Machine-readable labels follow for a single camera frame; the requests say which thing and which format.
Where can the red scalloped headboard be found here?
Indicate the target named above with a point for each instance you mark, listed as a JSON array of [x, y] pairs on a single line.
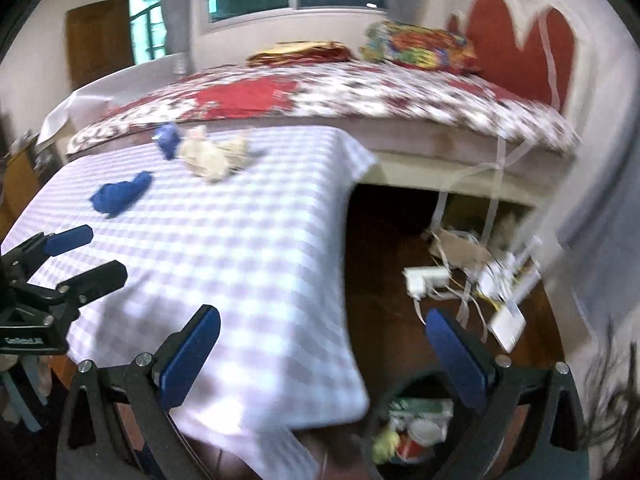
[[510, 45]]

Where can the red and white paper cup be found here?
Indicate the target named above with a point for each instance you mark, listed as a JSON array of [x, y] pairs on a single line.
[[422, 440]]

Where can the cardboard piece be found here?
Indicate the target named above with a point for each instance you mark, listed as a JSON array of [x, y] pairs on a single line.
[[462, 250]]

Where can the folded red yellow blanket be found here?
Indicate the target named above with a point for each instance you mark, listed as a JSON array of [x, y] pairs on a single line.
[[300, 54]]

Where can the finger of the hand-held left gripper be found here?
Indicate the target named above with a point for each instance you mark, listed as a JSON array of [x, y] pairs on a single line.
[[70, 240], [95, 277]]

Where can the dark thin strands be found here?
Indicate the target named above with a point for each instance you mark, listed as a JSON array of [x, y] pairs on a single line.
[[615, 390]]

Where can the bed with floral cover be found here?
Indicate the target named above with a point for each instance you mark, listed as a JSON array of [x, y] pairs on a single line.
[[350, 95]]

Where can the wooden door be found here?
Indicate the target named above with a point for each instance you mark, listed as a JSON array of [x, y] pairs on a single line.
[[97, 42]]

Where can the green and white carton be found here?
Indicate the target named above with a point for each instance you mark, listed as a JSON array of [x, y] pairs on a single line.
[[420, 406]]

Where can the black trash bin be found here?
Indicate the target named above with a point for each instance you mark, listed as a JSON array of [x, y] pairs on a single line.
[[375, 410]]

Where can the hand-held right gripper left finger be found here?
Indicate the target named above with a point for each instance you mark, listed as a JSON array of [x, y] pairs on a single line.
[[192, 355]]

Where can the white router box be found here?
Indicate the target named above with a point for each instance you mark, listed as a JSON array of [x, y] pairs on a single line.
[[507, 327]]

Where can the beige crumpled cloth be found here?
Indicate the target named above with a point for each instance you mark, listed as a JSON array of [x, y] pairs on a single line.
[[215, 157]]

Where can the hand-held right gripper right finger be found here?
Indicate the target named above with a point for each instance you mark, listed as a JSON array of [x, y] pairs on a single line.
[[455, 360]]

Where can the blue cloth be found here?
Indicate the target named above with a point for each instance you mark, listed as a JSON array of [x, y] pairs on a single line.
[[167, 140], [122, 195]]

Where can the white sheet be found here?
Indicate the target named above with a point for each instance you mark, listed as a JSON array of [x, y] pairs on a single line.
[[85, 102]]

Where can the small window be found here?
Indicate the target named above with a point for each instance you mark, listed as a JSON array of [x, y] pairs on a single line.
[[147, 22]]

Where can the colourful printed pillow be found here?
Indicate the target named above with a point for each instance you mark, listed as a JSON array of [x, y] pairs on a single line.
[[415, 47]]

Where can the wooden cabinet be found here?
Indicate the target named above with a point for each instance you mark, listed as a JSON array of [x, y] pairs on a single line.
[[20, 190]]

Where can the bed frame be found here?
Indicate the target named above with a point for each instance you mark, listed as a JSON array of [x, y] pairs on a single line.
[[450, 160]]

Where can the yellow paper ball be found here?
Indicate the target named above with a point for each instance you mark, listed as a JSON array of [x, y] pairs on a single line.
[[386, 447]]

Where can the white power strip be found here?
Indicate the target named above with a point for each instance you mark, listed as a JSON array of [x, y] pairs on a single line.
[[425, 280]]

